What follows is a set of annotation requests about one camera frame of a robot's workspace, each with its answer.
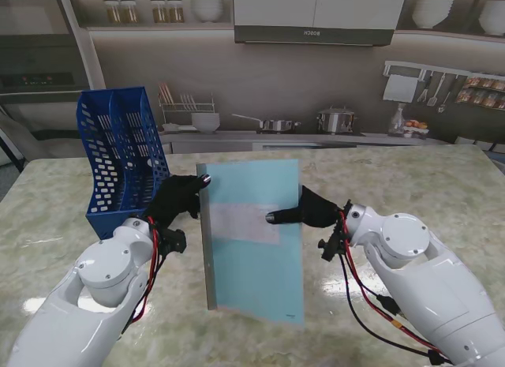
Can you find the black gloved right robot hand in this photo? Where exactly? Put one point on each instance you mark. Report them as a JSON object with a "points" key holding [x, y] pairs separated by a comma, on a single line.
{"points": [[315, 213]]}

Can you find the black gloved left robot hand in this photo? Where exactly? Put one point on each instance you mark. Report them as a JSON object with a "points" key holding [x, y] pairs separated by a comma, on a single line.
{"points": [[173, 199]]}

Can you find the grey folder slide bar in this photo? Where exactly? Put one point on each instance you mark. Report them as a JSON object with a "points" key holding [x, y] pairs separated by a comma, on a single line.
{"points": [[207, 256]]}

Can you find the white printed receipt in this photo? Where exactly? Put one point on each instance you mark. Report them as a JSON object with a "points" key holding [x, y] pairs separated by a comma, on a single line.
{"points": [[244, 223]]}

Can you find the light blue translucent folder cover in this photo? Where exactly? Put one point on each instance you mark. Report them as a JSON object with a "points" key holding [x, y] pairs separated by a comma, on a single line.
{"points": [[260, 272]]}

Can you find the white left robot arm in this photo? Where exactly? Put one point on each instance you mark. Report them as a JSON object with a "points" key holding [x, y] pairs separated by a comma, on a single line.
{"points": [[83, 300]]}

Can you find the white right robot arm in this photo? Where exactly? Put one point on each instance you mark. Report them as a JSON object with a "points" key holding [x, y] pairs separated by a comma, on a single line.
{"points": [[422, 272]]}

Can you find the blue perforated plastic file rack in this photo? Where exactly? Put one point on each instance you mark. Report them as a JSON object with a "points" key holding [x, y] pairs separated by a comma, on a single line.
{"points": [[118, 154]]}

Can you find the printed kitchen scene backdrop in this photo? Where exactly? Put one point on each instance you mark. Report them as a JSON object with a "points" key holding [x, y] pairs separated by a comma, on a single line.
{"points": [[276, 87]]}

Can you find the black metal stand leg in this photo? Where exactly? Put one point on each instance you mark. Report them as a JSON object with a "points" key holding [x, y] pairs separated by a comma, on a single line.
{"points": [[12, 150]]}

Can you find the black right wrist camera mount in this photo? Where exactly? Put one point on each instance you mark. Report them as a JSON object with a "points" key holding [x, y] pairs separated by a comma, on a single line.
{"points": [[331, 244]]}

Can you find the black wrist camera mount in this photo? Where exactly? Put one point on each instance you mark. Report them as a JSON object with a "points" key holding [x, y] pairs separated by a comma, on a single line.
{"points": [[173, 240], [331, 244]]}

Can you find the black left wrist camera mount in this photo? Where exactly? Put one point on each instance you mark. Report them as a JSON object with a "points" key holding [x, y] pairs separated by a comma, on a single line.
{"points": [[173, 240]]}

